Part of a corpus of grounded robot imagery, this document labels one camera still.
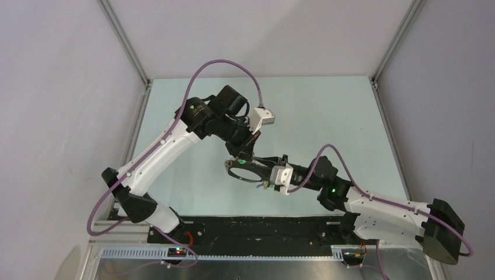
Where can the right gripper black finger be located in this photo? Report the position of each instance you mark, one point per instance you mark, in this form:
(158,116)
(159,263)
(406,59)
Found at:
(250,173)
(269,161)

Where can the large grey keyring with keys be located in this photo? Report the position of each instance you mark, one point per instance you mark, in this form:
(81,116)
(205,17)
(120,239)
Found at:
(265,185)

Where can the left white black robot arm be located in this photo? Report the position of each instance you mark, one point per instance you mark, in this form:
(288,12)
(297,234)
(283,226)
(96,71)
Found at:
(196,119)

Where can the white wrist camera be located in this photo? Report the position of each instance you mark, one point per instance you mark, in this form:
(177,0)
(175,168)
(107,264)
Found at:
(281,177)
(258,117)

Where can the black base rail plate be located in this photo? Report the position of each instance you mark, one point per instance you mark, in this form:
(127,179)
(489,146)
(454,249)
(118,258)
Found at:
(266,235)

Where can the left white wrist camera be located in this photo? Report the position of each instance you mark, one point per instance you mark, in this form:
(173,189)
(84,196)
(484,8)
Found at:
(258,117)

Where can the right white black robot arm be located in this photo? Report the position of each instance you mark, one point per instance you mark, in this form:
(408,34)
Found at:
(435,228)

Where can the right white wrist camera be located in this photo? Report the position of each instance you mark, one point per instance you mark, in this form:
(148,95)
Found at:
(281,177)

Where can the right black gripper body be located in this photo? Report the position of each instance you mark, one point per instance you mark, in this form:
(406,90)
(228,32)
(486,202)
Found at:
(301,176)

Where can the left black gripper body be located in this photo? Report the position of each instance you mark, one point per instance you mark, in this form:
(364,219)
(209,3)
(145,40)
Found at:
(236,143)

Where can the white slotted cable duct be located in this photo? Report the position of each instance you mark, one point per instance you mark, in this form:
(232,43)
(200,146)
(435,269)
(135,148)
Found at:
(162,253)

